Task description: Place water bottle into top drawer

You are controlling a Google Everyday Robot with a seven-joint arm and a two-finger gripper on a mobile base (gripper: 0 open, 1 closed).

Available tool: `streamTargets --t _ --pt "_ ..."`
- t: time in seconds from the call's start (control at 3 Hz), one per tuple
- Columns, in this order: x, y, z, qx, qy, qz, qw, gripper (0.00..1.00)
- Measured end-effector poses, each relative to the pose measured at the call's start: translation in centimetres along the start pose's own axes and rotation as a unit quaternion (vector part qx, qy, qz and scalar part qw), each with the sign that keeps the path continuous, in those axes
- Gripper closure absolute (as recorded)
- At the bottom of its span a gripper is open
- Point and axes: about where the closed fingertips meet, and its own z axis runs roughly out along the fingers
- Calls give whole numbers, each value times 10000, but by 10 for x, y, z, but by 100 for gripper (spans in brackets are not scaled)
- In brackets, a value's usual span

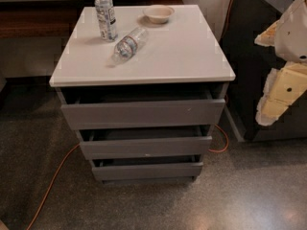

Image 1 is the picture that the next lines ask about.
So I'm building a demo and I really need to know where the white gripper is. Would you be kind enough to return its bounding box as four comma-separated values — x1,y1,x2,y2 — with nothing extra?
254,0,307,127

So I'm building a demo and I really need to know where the clear water bottle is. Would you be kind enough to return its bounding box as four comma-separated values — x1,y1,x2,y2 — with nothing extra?
111,27,149,64
94,0,118,41

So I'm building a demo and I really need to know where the grey top drawer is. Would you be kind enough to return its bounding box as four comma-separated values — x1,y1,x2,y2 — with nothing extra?
61,99,225,129

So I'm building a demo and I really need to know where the grey drawer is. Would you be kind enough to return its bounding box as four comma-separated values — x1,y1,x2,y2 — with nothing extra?
61,99,225,129
76,126,212,159
90,155,203,181

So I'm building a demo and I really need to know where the grey middle drawer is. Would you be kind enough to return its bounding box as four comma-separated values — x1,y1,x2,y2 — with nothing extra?
76,126,212,159

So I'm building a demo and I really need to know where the white-topped grey drawer cabinet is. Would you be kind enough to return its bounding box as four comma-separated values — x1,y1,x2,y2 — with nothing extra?
50,5,235,183

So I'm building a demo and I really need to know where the upright clear water bottle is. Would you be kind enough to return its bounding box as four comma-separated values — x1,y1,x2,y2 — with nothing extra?
94,0,118,41

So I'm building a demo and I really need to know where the grey bottom drawer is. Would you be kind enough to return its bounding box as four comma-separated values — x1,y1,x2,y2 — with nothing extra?
90,155,203,181

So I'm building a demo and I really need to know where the dark counter cabinet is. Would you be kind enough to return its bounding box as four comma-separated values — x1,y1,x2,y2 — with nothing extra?
220,0,307,142

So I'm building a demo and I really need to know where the beige paper bowl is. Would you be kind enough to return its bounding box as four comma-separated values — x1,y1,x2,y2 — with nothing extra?
143,5,175,24

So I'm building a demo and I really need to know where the orange power cable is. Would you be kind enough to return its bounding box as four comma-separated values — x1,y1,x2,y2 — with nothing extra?
25,0,247,230

